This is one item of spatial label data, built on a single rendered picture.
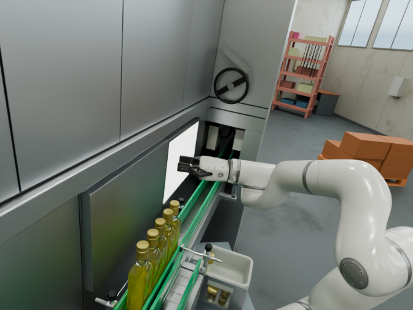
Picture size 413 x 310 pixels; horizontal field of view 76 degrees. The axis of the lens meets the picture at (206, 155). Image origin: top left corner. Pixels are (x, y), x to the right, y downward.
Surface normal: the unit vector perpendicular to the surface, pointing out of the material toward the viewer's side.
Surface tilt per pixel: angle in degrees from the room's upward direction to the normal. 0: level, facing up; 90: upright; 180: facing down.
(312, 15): 90
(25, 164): 90
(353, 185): 73
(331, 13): 90
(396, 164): 90
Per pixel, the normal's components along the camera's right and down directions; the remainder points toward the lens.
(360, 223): -0.69, -0.62
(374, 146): 0.17, 0.41
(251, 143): -0.28, 0.34
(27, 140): 0.95, 0.25
